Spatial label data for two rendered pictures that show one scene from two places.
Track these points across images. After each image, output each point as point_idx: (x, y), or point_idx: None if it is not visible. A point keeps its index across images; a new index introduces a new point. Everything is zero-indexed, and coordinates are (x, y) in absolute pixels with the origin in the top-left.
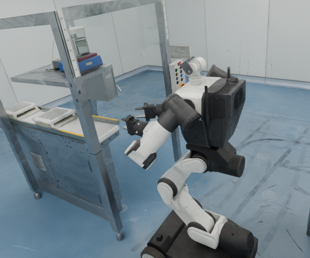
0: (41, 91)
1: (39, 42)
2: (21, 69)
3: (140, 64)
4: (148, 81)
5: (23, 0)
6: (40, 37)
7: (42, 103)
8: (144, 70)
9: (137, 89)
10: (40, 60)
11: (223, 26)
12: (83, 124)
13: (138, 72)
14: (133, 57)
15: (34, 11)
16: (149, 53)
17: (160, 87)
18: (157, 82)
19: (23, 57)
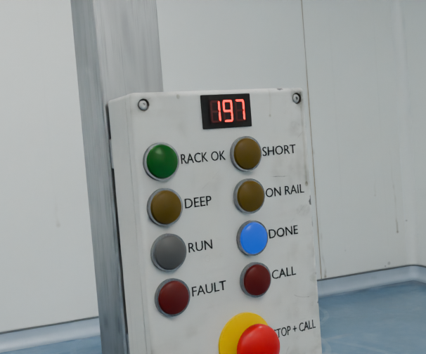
0: (26, 284)
1: (57, 140)
2: None
3: (390, 257)
4: (397, 317)
5: (40, 22)
6: (63, 124)
7: (17, 323)
8: (402, 282)
9: (338, 340)
10: (46, 189)
11: None
12: None
13: (378, 283)
14: (365, 231)
15: (63, 53)
16: None
17: None
18: None
19: None
